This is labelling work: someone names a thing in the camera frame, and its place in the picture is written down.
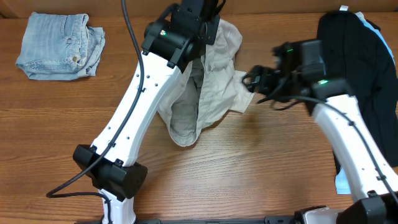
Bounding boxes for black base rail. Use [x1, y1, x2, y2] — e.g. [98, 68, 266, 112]
[74, 205, 343, 224]

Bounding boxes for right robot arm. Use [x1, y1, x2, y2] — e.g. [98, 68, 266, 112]
[241, 39, 397, 224]

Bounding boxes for black garment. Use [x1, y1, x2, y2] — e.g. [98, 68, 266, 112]
[317, 11, 397, 167]

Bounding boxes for folded light blue jeans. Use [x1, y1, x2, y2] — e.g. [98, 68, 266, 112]
[16, 12, 105, 81]

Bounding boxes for beige khaki shorts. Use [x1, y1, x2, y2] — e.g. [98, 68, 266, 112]
[158, 20, 254, 147]

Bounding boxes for light blue garment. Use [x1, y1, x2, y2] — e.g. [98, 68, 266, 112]
[334, 11, 396, 195]

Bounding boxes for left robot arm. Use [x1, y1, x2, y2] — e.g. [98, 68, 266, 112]
[73, 0, 223, 223]

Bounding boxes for white garment tag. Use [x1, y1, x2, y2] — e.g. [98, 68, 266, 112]
[339, 5, 349, 11]

